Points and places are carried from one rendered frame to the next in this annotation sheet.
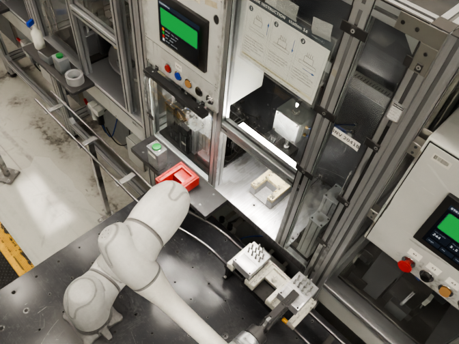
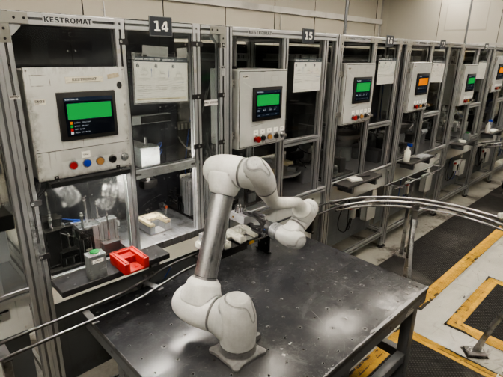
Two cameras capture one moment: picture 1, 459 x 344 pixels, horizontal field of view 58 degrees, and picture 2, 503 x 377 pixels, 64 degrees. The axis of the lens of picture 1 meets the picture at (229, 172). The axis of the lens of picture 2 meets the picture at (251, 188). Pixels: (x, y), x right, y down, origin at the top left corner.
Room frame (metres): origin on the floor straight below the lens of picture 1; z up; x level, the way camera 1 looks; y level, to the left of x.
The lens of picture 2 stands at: (0.37, 1.90, 1.90)
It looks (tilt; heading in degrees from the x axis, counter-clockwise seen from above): 19 degrees down; 276
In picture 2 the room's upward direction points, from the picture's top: 1 degrees clockwise
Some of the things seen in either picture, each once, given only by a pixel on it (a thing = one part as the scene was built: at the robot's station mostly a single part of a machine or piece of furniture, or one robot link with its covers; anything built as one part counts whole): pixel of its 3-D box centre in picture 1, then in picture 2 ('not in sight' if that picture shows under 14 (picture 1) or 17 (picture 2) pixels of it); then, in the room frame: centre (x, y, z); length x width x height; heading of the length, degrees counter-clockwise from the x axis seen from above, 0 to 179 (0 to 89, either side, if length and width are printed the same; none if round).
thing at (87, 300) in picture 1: (87, 299); (235, 318); (0.58, 0.48, 0.85); 0.18 x 0.16 x 0.22; 158
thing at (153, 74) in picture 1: (175, 89); (91, 175); (1.28, 0.25, 1.37); 0.36 x 0.04 x 0.04; 51
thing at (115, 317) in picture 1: (94, 318); (241, 344); (0.56, 0.47, 0.71); 0.22 x 0.18 x 0.06; 51
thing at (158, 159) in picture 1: (158, 154); (95, 262); (1.26, 0.34, 0.97); 0.08 x 0.08 x 0.12; 51
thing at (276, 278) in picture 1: (269, 286); (227, 242); (0.74, -0.22, 0.84); 0.36 x 0.14 x 0.10; 51
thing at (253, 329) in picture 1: (261, 330); (266, 227); (0.51, -0.18, 0.97); 0.09 x 0.07 x 0.08; 140
